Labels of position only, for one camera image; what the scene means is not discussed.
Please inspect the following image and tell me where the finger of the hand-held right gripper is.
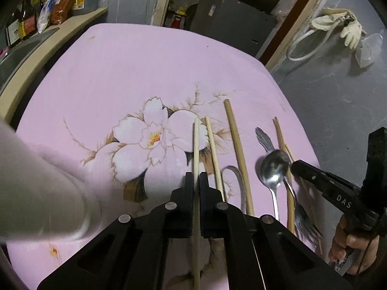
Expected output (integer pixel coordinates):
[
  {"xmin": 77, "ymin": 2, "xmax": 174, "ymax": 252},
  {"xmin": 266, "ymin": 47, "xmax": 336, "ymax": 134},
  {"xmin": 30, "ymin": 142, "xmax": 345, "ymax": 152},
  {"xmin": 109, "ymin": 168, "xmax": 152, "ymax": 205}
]
[{"xmin": 291, "ymin": 159, "xmax": 369, "ymax": 216}]

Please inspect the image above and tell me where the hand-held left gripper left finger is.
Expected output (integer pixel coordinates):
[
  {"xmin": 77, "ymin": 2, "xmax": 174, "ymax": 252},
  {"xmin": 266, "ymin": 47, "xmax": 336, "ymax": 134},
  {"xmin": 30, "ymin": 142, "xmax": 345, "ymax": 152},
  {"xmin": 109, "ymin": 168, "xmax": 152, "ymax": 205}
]
[{"xmin": 36, "ymin": 172, "xmax": 193, "ymax": 290}]

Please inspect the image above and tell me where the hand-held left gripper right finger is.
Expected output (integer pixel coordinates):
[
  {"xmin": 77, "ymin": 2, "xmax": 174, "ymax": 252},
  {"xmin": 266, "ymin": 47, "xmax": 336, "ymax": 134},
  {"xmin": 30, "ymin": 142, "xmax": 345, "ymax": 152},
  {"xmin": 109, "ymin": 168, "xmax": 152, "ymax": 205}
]
[{"xmin": 200, "ymin": 172, "xmax": 353, "ymax": 290}]

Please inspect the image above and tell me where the thin brown bamboo chopstick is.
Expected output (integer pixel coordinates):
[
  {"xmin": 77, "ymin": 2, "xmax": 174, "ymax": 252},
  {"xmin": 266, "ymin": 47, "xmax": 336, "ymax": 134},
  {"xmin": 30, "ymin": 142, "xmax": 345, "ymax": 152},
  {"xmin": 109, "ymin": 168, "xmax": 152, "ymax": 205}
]
[{"xmin": 285, "ymin": 144, "xmax": 323, "ymax": 255}]

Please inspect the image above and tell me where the steel utensil with looped handle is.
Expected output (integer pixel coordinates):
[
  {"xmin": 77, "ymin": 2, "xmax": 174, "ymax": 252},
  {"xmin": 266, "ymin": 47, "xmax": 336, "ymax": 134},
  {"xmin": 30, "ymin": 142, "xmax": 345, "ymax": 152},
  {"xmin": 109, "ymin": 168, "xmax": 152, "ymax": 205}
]
[{"xmin": 221, "ymin": 165, "xmax": 248, "ymax": 215}]

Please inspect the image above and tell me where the pale wooden chopstick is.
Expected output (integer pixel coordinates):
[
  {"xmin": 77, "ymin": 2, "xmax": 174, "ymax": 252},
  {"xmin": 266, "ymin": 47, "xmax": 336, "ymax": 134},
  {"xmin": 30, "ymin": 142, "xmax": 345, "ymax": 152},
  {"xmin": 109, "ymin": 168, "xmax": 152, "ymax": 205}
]
[
  {"xmin": 205, "ymin": 116, "xmax": 226, "ymax": 203},
  {"xmin": 193, "ymin": 118, "xmax": 201, "ymax": 290}
]

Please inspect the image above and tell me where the steel fork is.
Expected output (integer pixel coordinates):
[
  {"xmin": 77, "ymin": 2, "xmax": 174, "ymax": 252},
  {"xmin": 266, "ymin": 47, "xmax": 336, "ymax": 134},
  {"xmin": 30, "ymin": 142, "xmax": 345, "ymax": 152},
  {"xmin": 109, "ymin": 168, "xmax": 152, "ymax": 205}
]
[{"xmin": 255, "ymin": 127, "xmax": 324, "ymax": 245}]

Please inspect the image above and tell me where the steel spoon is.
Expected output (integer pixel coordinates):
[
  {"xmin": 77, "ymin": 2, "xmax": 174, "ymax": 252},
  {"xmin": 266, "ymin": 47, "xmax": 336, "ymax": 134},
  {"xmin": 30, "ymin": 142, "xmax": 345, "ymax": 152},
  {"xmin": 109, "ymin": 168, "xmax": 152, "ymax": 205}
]
[{"xmin": 260, "ymin": 150, "xmax": 292, "ymax": 222}]

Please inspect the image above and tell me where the thick bamboo chopstick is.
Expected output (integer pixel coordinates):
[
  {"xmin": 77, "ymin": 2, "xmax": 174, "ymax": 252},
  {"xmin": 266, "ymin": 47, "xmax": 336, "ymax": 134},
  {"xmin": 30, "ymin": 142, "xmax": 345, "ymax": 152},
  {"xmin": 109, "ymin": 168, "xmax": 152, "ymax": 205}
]
[{"xmin": 223, "ymin": 99, "xmax": 255, "ymax": 217}]

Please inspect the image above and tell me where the white plastic utensil basket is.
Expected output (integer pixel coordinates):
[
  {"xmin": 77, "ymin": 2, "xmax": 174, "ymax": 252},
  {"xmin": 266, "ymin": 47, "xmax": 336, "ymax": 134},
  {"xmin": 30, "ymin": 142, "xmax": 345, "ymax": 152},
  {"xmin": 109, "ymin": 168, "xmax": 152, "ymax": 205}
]
[{"xmin": 0, "ymin": 117, "xmax": 101, "ymax": 244}]

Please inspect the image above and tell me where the person's right hand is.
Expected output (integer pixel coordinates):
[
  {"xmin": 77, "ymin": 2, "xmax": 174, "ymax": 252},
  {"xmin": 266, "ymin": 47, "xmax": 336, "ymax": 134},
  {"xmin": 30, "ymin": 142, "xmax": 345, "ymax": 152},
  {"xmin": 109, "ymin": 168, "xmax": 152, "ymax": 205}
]
[{"xmin": 328, "ymin": 224, "xmax": 380, "ymax": 276}]

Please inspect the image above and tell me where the translucent mesh bag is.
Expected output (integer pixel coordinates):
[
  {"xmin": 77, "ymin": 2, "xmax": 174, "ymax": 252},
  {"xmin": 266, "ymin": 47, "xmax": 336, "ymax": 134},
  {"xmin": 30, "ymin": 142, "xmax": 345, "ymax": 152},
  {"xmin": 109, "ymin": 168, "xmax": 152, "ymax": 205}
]
[{"xmin": 355, "ymin": 33, "xmax": 384, "ymax": 69}]

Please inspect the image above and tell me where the black cabinet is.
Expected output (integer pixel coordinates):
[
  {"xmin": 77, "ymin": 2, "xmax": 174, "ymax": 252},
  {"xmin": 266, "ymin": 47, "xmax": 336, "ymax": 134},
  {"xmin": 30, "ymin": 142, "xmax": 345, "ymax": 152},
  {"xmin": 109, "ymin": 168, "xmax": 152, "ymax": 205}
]
[{"xmin": 190, "ymin": 0, "xmax": 278, "ymax": 65}]

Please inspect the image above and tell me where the black box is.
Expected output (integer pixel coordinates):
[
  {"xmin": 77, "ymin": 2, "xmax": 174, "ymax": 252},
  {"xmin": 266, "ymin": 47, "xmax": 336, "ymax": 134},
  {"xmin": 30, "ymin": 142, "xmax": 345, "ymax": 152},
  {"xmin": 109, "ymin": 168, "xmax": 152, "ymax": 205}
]
[{"xmin": 242, "ymin": 0, "xmax": 286, "ymax": 16}]

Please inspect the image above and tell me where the steel sink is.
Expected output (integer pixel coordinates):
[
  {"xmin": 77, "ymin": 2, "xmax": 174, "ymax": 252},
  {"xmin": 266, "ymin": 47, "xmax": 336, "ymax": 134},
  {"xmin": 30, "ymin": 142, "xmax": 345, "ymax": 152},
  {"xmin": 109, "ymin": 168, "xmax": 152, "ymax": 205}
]
[{"xmin": 0, "ymin": 27, "xmax": 60, "ymax": 95}]

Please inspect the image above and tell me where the white snack packet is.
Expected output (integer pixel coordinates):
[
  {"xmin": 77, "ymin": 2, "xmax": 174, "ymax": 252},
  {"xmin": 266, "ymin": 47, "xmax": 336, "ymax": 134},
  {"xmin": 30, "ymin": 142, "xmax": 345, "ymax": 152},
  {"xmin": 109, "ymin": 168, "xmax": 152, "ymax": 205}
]
[{"xmin": 36, "ymin": 0, "xmax": 59, "ymax": 34}]

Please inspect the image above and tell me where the soy sauce bottle yellow label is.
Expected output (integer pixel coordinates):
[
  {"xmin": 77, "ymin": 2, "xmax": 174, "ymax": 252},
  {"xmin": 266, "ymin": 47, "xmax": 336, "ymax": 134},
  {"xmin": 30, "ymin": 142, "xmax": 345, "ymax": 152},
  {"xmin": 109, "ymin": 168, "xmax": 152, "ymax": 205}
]
[{"xmin": 17, "ymin": 0, "xmax": 38, "ymax": 39}]

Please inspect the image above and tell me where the dark wine bottle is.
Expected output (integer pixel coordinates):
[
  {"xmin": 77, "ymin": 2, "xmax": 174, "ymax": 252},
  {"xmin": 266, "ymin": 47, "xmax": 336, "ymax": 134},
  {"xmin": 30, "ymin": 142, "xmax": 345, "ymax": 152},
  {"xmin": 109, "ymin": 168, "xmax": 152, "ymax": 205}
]
[{"xmin": 4, "ymin": 2, "xmax": 22, "ymax": 48}]

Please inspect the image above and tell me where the white hose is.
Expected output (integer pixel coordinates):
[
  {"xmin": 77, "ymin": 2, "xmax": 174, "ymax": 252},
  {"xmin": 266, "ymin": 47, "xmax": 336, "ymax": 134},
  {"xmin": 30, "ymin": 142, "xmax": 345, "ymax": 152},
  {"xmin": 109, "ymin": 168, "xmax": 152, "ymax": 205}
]
[{"xmin": 285, "ymin": 14, "xmax": 349, "ymax": 63}]

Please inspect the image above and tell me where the wooden door frame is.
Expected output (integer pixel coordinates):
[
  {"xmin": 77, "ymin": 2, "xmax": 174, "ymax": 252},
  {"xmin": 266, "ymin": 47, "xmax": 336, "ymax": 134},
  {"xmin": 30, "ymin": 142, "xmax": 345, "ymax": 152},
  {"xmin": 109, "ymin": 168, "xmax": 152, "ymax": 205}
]
[{"xmin": 151, "ymin": 0, "xmax": 334, "ymax": 71}]

